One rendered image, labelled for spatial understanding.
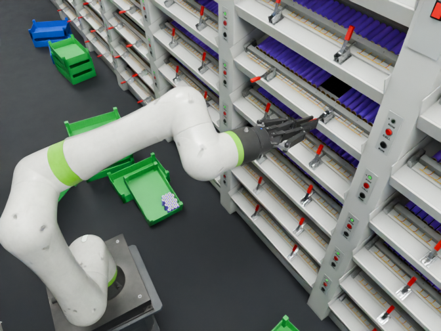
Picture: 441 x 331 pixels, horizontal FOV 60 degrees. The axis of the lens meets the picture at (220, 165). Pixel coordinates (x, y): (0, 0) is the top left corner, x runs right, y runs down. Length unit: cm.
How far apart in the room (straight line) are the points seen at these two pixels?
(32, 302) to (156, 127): 132
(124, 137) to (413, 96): 66
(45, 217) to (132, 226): 118
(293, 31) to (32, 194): 82
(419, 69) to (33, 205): 89
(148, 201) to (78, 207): 40
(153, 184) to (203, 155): 133
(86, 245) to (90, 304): 21
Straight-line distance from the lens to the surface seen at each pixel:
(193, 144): 86
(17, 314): 204
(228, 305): 183
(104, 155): 96
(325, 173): 129
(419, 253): 120
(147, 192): 215
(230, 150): 89
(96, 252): 133
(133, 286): 151
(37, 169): 103
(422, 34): 89
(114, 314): 148
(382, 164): 107
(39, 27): 398
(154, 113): 91
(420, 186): 107
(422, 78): 92
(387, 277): 136
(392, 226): 122
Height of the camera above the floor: 168
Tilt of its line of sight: 46 degrees down
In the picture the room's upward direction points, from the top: 1 degrees counter-clockwise
